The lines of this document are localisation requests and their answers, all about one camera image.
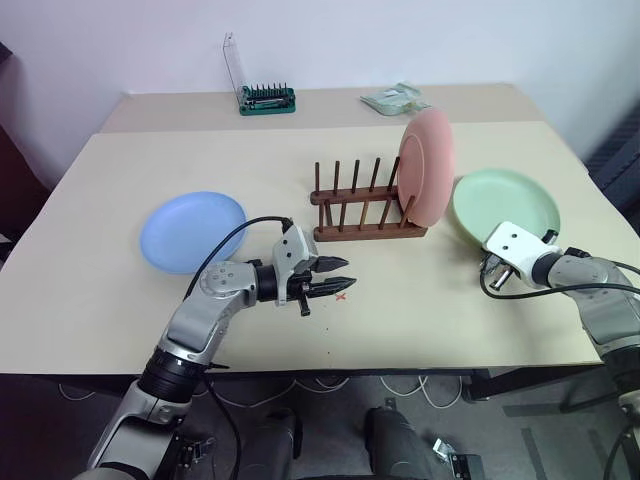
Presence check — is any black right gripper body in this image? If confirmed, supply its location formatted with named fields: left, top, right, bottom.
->
left=480, top=252, right=519, bottom=292

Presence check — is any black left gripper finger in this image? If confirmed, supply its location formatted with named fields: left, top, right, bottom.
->
left=307, top=276, right=358, bottom=301
left=315, top=255, right=351, bottom=275

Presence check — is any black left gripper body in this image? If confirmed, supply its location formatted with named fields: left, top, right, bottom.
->
left=288, top=254, right=326, bottom=319

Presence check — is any green plate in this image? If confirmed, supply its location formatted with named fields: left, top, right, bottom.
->
left=451, top=168, right=562, bottom=250

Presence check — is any wooden dish rack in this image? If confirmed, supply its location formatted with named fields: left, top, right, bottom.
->
left=309, top=156, right=430, bottom=243

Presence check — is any blue plate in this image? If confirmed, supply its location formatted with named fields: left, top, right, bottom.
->
left=138, top=191, right=250, bottom=276

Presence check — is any pink plate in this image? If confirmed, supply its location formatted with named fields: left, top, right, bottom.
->
left=398, top=109, right=457, bottom=228

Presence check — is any dark rounded shape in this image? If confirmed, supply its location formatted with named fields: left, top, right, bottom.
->
left=366, top=406, right=442, bottom=480
left=248, top=407, right=304, bottom=480

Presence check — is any green screwdriver bit set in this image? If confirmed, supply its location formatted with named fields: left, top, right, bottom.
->
left=221, top=32, right=297, bottom=118

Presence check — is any clear plastic bag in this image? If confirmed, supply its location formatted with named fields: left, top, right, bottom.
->
left=359, top=81, right=432, bottom=117

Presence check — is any black floor clamp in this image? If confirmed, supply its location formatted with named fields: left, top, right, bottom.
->
left=174, top=433, right=217, bottom=469

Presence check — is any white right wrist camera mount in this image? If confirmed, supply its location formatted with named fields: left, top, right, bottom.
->
left=485, top=221, right=562, bottom=287

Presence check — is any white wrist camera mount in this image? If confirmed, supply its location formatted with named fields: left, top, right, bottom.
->
left=272, top=224, right=320, bottom=307
left=485, top=221, right=562, bottom=287

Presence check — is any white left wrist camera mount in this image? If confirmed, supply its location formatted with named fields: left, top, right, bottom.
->
left=272, top=224, right=320, bottom=307

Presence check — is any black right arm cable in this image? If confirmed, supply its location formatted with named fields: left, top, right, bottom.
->
left=478, top=229, right=640, bottom=301

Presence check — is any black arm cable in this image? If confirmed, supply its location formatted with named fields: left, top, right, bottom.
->
left=478, top=229, right=640, bottom=301
left=185, top=215, right=296, bottom=480

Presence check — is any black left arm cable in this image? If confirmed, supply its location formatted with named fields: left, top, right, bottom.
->
left=185, top=215, right=296, bottom=480

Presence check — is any black table frame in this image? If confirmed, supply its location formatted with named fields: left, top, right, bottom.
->
left=462, top=363, right=609, bottom=404

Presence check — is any white floor cable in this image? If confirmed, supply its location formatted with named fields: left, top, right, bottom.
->
left=58, top=374, right=470, bottom=410

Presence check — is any metal floor bracket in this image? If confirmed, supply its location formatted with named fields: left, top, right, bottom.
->
left=432, top=438, right=484, bottom=480

